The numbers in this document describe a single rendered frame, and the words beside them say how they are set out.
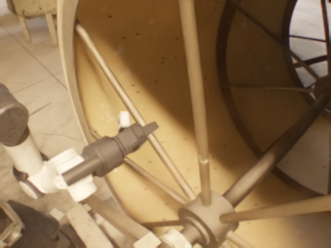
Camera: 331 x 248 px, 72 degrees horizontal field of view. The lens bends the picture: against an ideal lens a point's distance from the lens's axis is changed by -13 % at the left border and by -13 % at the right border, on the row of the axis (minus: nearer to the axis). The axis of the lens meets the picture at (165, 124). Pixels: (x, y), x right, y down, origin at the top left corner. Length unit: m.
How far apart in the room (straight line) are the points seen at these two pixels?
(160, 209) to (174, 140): 0.42
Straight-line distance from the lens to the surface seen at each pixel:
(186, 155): 1.61
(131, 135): 0.65
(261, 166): 0.85
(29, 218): 1.85
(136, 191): 1.46
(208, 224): 0.65
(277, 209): 0.50
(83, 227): 1.63
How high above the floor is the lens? 1.56
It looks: 39 degrees down
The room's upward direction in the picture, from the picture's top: 3 degrees counter-clockwise
